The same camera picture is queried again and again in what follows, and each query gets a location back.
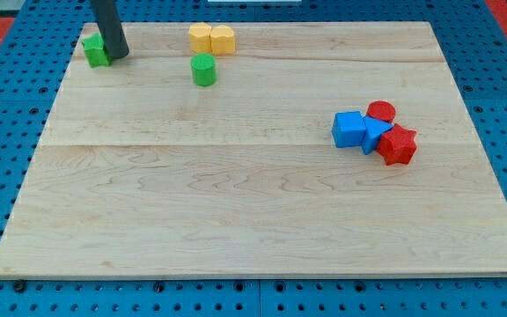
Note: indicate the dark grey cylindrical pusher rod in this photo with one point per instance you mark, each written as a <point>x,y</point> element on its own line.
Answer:
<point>110,27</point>

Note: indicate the green star block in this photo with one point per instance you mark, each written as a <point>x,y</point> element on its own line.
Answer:
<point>95,51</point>

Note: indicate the red star block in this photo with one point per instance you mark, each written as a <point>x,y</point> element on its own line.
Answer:
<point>397,146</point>

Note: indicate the yellow hexagon block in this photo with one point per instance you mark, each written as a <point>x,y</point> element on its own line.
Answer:
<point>199,37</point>

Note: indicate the green cylinder block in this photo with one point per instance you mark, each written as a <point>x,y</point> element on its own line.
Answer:
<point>203,67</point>

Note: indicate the yellow heart block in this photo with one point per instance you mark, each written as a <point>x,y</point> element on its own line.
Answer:
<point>222,40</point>

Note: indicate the light wooden board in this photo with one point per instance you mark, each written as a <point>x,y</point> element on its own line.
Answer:
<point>140,174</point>

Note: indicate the blue cube block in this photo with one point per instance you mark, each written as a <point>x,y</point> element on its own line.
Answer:
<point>348,129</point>

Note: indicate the blue triangle block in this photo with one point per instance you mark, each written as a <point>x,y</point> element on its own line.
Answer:
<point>374,130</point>

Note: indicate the red cylinder block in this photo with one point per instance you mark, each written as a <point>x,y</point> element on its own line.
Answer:
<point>381,110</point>

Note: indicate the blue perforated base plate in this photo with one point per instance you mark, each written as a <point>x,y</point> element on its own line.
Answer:
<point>33,58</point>

